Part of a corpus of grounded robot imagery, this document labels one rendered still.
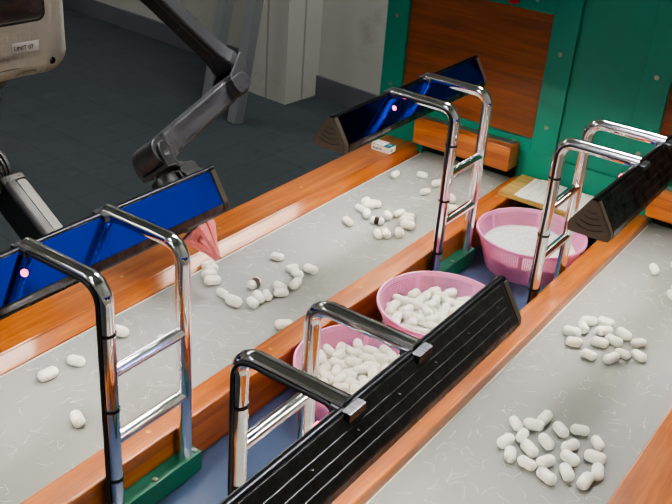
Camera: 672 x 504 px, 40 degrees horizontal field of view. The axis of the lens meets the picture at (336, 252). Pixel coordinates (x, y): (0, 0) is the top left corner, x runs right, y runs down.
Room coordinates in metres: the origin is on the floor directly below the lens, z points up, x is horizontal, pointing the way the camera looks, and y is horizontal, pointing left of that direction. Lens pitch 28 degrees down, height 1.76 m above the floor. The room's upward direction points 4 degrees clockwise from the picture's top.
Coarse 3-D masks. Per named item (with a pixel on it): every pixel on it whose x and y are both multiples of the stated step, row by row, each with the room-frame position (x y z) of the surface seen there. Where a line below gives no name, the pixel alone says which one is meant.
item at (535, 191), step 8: (528, 184) 2.28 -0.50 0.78; (536, 184) 2.28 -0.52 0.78; (544, 184) 2.28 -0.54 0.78; (520, 192) 2.22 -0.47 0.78; (528, 192) 2.22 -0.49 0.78; (536, 192) 2.23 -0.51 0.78; (544, 192) 2.23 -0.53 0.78; (560, 192) 2.24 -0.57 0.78; (536, 200) 2.18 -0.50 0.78; (568, 200) 2.19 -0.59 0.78; (584, 200) 2.20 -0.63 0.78; (560, 208) 2.14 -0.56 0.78
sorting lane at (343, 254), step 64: (384, 192) 2.24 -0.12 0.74; (256, 256) 1.84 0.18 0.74; (320, 256) 1.86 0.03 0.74; (384, 256) 1.89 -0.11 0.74; (128, 320) 1.54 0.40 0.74; (192, 320) 1.56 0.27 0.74; (256, 320) 1.57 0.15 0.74; (0, 384) 1.31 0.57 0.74; (64, 384) 1.32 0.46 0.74; (128, 384) 1.33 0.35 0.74; (192, 384) 1.35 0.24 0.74; (0, 448) 1.14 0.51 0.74; (64, 448) 1.15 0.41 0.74
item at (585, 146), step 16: (592, 128) 1.85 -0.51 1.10; (608, 128) 1.83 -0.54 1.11; (624, 128) 1.82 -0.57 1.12; (560, 144) 1.73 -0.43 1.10; (576, 144) 1.71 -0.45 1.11; (592, 144) 1.70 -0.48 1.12; (656, 144) 1.77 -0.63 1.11; (560, 160) 1.73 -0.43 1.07; (624, 160) 1.65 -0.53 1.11; (640, 160) 1.65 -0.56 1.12; (560, 176) 1.73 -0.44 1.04; (576, 176) 1.86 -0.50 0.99; (576, 192) 1.84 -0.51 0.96; (544, 208) 1.74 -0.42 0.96; (576, 208) 1.86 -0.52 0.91; (544, 224) 1.73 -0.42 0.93; (544, 240) 1.73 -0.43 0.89; (560, 240) 1.82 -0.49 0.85; (544, 256) 1.73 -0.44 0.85; (560, 256) 1.86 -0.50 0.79; (560, 272) 1.85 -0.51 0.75; (528, 288) 1.73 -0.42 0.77
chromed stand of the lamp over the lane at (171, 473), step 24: (120, 216) 1.25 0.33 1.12; (24, 240) 1.15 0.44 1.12; (168, 240) 1.19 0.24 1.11; (48, 264) 1.10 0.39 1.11; (72, 264) 1.09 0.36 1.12; (96, 288) 1.06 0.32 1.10; (96, 312) 1.05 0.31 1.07; (168, 336) 1.16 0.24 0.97; (120, 360) 1.09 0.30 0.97; (144, 360) 1.11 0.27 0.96; (120, 408) 1.07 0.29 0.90; (168, 408) 1.15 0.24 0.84; (120, 432) 1.06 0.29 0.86; (120, 456) 1.06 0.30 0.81; (192, 456) 1.19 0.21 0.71; (120, 480) 1.06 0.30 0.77; (144, 480) 1.12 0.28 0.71; (168, 480) 1.14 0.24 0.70
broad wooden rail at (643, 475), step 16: (656, 432) 1.28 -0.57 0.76; (656, 448) 1.24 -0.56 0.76; (640, 464) 1.19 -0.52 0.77; (656, 464) 1.20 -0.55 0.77; (624, 480) 1.15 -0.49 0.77; (640, 480) 1.16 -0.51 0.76; (656, 480) 1.16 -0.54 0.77; (624, 496) 1.11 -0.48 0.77; (640, 496) 1.12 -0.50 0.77; (656, 496) 1.12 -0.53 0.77
